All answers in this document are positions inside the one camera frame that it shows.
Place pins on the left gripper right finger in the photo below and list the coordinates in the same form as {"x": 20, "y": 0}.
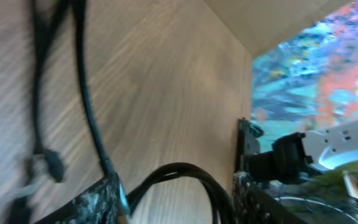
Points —
{"x": 253, "y": 206}

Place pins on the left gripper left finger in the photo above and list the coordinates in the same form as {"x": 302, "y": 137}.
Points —
{"x": 104, "y": 203}

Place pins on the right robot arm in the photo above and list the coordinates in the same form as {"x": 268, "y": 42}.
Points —
{"x": 298, "y": 156}

